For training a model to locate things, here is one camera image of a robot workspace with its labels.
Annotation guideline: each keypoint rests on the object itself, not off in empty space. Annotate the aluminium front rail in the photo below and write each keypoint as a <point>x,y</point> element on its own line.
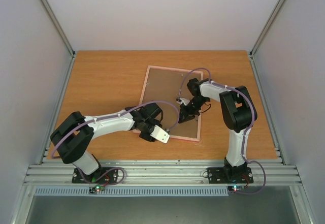
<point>164,172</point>

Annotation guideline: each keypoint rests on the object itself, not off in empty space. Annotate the brown cardboard backing board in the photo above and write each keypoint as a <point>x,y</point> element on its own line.
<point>167,94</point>

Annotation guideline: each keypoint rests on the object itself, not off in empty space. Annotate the wrist white camera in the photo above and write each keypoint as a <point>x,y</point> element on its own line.
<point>182,101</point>
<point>160,134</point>

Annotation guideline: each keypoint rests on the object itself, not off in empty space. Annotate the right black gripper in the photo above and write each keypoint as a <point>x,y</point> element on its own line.
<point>188,110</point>

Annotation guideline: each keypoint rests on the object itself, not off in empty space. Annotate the grey slotted cable duct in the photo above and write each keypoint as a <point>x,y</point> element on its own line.
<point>133,191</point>

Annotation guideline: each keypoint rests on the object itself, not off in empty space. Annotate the small circuit board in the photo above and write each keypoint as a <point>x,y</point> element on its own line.
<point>235,188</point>
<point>97,189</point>

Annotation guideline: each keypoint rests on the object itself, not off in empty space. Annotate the right small circuit board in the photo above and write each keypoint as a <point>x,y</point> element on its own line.
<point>235,188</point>

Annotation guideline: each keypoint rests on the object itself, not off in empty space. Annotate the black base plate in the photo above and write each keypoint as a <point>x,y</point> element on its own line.
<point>111,174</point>
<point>219,175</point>

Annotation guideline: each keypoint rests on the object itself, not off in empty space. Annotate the left aluminium corner post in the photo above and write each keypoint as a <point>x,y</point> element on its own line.
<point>57,26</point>

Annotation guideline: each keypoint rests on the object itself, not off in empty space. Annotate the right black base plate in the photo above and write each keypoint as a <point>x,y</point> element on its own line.
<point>219,175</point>

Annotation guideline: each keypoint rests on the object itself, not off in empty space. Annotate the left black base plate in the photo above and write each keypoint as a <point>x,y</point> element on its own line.
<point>111,174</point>

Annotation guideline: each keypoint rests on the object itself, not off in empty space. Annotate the left small circuit board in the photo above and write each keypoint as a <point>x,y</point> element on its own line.
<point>97,189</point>

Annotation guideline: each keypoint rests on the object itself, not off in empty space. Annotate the right aluminium corner post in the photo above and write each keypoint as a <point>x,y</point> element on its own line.
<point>270,21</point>

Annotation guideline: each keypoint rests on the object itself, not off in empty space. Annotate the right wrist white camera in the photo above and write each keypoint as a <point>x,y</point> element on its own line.
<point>182,101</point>

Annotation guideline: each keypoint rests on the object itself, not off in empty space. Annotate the pink wooden picture frame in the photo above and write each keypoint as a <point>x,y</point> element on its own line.
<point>143,87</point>

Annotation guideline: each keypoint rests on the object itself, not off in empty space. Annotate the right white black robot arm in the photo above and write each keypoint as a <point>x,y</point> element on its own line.
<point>239,115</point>

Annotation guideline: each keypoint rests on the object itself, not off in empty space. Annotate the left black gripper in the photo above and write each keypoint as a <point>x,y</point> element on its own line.
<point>142,135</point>

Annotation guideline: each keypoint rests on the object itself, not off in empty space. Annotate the aluminium corner post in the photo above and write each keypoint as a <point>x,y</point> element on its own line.
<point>57,26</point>
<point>270,21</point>

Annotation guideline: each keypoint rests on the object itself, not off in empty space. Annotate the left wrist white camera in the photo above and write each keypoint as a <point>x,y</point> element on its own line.
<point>160,134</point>

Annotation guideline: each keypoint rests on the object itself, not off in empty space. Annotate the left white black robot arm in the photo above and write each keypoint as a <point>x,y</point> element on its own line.
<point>72,138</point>

